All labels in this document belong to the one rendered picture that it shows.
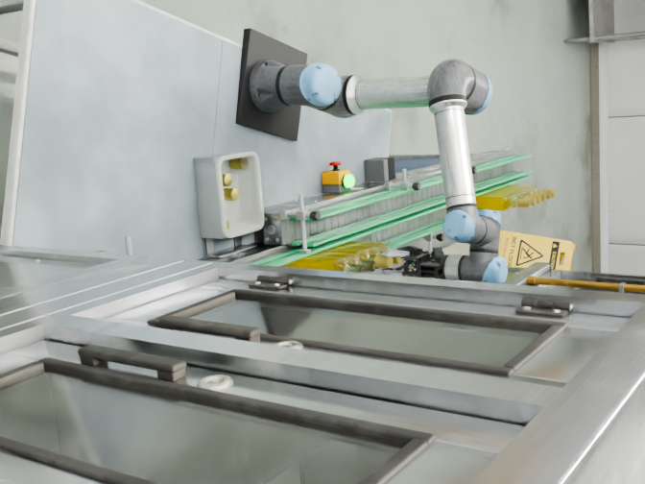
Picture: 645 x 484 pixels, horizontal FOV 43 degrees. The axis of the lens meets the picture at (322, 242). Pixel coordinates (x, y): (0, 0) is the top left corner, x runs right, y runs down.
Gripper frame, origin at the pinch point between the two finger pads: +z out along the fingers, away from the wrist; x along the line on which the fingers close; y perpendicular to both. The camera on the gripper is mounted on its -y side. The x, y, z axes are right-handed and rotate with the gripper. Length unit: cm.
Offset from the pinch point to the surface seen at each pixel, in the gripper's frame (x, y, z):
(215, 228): -14.7, 31.4, 34.6
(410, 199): -6, -65, 27
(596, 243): 125, -582, 110
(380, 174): -17, -56, 33
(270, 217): -14.2, 12.4, 30.6
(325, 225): -7.6, -10.4, 27.2
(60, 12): -71, 68, 41
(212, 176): -29, 31, 34
